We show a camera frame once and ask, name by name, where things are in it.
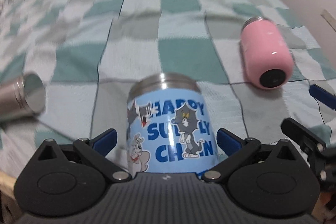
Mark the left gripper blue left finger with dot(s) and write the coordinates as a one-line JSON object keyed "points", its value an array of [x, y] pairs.
{"points": [[93, 153]]}

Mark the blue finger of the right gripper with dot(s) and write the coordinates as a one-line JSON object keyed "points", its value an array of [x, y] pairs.
{"points": [[323, 96]]}

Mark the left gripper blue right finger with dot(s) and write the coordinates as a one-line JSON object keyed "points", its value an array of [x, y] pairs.
{"points": [[239, 152]]}

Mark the blue cartoon steel cup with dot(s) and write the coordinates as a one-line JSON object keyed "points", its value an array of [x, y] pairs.
{"points": [[168, 127]]}

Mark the pink steel cup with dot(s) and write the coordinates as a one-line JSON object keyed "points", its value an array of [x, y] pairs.
{"points": [[268, 63]]}

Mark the silver steel cup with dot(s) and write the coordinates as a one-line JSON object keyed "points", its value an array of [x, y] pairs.
{"points": [[23, 96]]}

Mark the green checkered bed blanket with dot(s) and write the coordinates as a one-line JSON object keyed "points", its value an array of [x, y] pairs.
{"points": [[89, 53]]}

